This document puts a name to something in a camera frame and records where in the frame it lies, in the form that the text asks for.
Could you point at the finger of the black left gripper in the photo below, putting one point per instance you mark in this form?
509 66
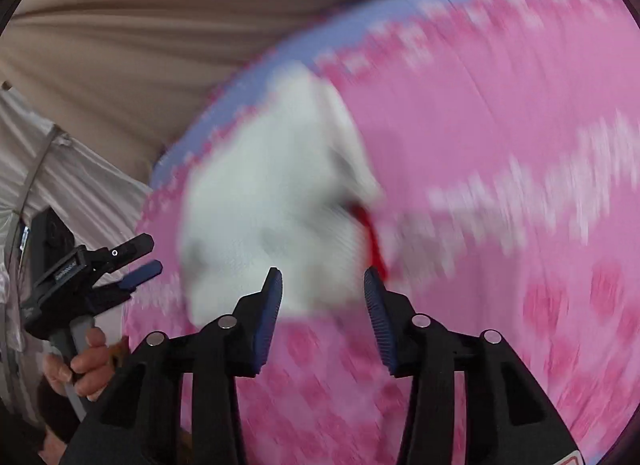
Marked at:
141 275
132 247

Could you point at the beige curtain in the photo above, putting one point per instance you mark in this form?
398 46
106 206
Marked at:
126 77

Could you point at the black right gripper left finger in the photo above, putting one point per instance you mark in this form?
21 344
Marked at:
137 419

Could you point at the person's left hand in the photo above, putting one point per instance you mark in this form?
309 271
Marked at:
91 370

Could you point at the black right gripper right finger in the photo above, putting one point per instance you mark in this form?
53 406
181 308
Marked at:
509 418

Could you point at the white red black knit sweater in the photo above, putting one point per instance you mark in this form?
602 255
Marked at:
279 193

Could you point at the pink lavender floral bedsheet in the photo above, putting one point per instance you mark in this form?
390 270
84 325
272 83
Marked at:
505 135

